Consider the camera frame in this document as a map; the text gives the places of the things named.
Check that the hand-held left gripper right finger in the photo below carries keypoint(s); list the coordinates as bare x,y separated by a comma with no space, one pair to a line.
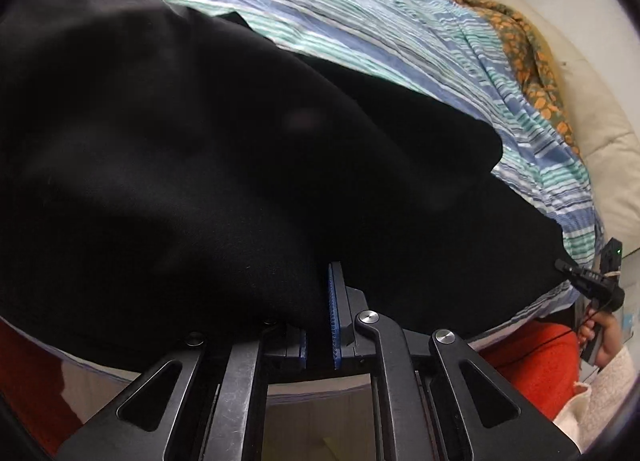
334,316

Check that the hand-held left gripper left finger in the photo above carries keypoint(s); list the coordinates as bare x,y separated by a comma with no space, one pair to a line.
300,346

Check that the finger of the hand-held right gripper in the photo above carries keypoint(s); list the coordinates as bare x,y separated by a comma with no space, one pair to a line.
582,278

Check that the black pants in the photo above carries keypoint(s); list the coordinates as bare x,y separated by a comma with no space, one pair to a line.
200,166

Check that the person's right forearm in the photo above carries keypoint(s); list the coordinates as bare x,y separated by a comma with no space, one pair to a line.
600,401

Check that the person's right hand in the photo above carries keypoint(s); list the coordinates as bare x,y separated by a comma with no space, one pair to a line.
612,341

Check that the cream pillow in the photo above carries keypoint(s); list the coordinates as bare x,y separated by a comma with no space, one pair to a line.
605,131

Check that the orange patterned blanket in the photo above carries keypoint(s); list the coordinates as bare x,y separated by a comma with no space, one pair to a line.
530,51

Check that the striped bed sheet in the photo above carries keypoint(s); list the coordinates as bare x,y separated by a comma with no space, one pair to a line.
350,1

